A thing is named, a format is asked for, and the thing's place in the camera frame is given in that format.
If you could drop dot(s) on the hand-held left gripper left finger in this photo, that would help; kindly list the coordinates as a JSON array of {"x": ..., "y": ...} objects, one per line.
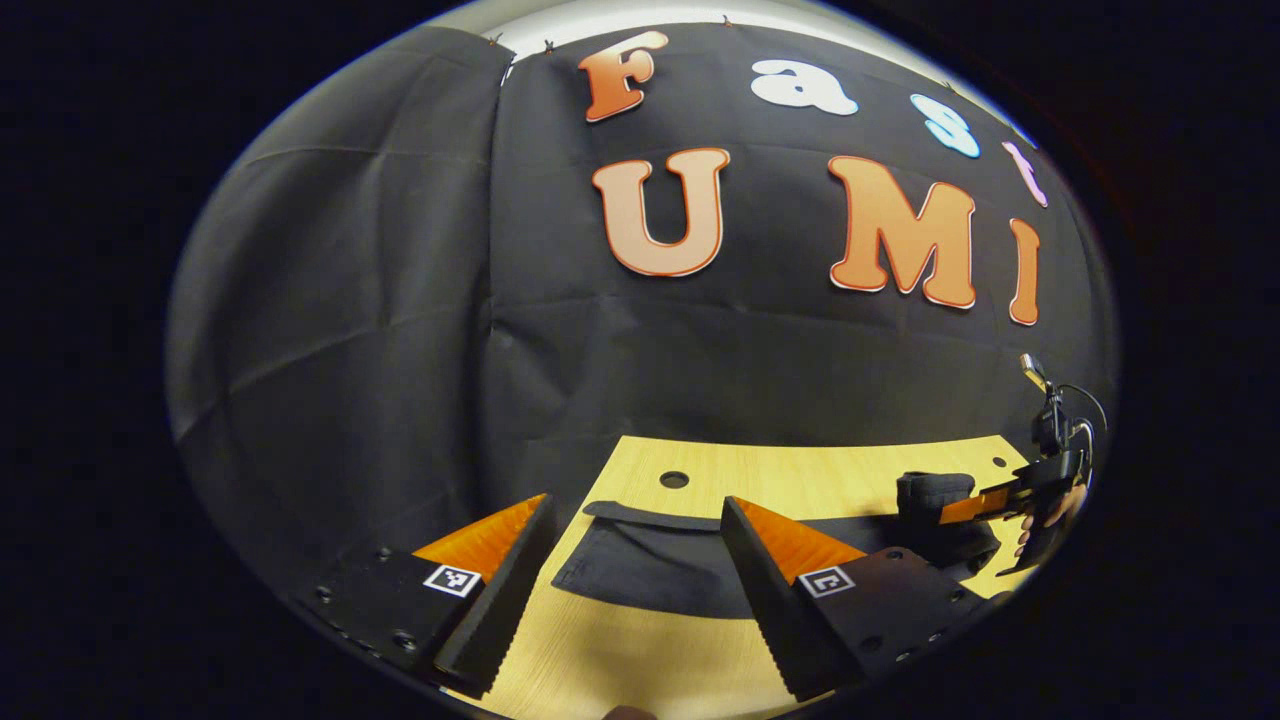
[{"x": 505, "y": 600}]

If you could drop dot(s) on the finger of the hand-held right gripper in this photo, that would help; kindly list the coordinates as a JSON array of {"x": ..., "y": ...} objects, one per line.
[{"x": 975, "y": 507}]

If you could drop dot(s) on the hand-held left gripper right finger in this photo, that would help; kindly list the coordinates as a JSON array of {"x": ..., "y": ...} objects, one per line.
[{"x": 770, "y": 600}]

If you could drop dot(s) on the black jeans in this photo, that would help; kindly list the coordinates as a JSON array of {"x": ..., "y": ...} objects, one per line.
[{"x": 660, "y": 570}]

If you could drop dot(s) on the row of black cloth clips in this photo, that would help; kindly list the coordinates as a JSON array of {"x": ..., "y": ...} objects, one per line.
[{"x": 547, "y": 45}]

